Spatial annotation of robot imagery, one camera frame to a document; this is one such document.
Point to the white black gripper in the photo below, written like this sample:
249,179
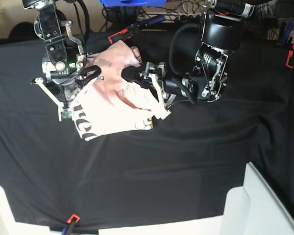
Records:
166,83

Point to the metal black gripper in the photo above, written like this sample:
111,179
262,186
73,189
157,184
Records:
65,90

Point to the pink T-shirt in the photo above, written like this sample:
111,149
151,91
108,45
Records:
114,105

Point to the orange black clamp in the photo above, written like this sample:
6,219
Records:
134,29

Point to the blue box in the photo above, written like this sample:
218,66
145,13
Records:
114,3

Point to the black table cloth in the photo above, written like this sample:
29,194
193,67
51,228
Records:
180,170

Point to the red object at right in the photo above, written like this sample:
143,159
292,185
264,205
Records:
290,57

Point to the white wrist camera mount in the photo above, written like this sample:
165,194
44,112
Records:
160,112

